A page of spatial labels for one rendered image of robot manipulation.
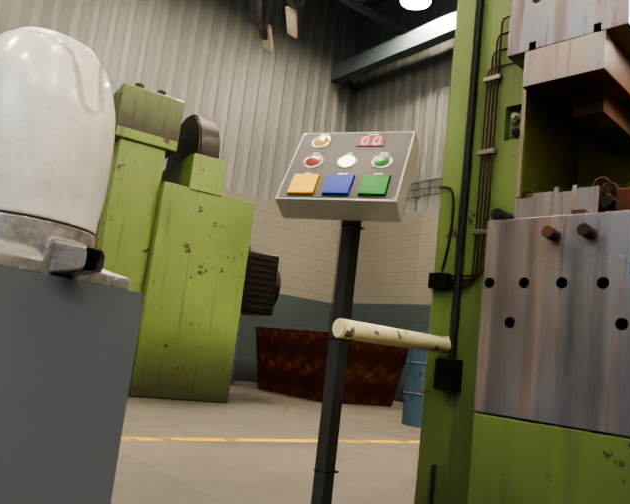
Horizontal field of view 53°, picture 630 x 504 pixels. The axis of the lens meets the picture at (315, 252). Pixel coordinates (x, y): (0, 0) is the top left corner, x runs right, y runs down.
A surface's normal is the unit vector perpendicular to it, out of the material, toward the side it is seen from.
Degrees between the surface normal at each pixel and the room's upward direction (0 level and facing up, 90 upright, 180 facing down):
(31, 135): 89
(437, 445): 90
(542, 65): 90
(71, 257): 90
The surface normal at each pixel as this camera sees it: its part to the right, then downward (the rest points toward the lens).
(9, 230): 0.29, -0.22
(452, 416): -0.71, -0.19
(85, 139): 0.88, -0.04
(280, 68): 0.62, -0.05
